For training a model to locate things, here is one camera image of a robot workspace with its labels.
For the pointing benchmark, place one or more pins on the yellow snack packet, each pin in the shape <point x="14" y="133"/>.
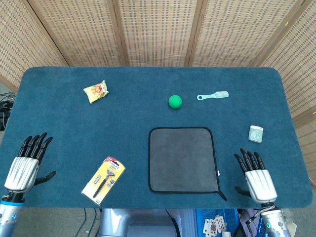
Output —
<point x="96" y="91"/>

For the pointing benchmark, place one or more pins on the grey green microfibre cloth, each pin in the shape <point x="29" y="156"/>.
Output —
<point x="181" y="160"/>

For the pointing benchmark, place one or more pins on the razor in yellow blister pack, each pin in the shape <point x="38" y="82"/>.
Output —
<point x="105" y="180"/>

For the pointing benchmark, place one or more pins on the blue plastic crate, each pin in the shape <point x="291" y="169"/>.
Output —
<point x="232" y="219"/>

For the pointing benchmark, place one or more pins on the mint green hairbrush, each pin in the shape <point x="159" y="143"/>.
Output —
<point x="218" y="94"/>

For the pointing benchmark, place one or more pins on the grey robot torso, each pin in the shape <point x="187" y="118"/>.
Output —
<point x="138" y="222"/>

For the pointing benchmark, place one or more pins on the small grey-green box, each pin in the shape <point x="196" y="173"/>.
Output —
<point x="255" y="134"/>

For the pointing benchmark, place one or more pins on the playing cards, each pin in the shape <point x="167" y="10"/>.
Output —
<point x="213" y="225"/>

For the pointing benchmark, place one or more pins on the wicker folding screen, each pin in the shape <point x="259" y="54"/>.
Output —
<point x="158" y="32"/>

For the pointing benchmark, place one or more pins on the blue felt table cover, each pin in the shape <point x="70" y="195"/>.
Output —
<point x="123" y="123"/>

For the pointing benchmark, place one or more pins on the green ball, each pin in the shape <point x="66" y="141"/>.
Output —
<point x="175" y="101"/>

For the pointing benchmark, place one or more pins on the purple cloth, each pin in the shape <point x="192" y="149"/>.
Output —
<point x="247" y="214"/>

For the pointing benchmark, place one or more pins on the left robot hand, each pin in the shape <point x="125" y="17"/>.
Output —
<point x="21" y="172"/>

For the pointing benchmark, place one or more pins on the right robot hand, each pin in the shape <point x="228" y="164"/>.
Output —
<point x="260" y="184"/>

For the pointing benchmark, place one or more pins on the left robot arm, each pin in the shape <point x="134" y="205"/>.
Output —
<point x="8" y="217"/>

